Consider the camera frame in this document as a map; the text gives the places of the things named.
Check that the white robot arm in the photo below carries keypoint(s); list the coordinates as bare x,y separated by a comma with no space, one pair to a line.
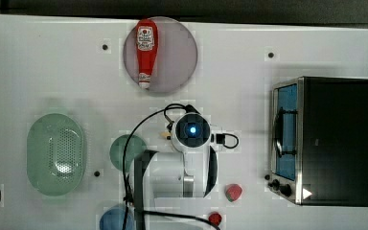
163,180

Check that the blue round bowl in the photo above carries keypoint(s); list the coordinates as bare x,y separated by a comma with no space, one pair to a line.
116,218

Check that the large red strawberry toy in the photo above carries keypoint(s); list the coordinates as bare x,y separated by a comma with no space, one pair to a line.
233,192

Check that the pale pink round plate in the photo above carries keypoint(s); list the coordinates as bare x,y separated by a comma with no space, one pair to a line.
176,57

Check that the green perforated oval tray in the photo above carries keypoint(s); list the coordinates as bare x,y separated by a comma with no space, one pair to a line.
55,154

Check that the yellow peeled banana toy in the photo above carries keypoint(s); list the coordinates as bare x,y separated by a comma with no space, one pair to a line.
166,135

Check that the red ketchup bottle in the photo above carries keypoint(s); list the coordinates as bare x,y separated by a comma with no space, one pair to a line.
146,50

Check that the black toaster oven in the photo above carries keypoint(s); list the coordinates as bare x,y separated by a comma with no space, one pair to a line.
319,141

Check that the small red strawberry toy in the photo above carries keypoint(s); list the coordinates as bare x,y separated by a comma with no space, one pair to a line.
215,218

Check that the teal round bowl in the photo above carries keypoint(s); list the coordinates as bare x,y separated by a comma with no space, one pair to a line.
124,150

